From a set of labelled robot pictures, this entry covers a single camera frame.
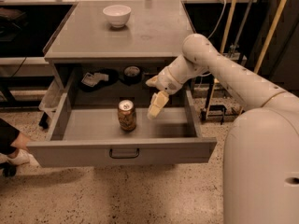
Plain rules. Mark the black pouch with papers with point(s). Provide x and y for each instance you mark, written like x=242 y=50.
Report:
x=98 y=79

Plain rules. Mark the person's hand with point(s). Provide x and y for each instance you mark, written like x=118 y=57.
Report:
x=19 y=143

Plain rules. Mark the clear plastic bag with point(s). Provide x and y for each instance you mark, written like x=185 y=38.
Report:
x=51 y=99

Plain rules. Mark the yellow wooden ladder frame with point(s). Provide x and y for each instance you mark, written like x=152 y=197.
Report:
x=264 y=49

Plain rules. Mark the grey drawer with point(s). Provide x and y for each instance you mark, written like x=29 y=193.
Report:
x=86 y=127

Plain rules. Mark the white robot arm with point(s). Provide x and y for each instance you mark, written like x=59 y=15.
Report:
x=261 y=151

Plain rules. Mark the black drawer handle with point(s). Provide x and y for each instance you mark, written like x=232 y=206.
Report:
x=130 y=153

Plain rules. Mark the black sleeved forearm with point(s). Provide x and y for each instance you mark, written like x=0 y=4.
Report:
x=8 y=134

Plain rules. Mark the orange soda can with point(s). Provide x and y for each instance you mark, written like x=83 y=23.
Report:
x=127 y=115

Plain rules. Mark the white ceramic bowl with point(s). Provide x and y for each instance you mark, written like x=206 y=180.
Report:
x=117 y=15

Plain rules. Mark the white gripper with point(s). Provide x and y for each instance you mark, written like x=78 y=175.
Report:
x=166 y=79

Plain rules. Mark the grey cabinet counter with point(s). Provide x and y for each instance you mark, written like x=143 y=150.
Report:
x=154 y=32

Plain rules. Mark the black tape roll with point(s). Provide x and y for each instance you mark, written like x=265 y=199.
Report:
x=132 y=74

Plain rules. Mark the black chair caster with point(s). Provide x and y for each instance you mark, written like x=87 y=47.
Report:
x=8 y=169

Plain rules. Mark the white shoe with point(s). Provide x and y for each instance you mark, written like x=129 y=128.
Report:
x=21 y=158

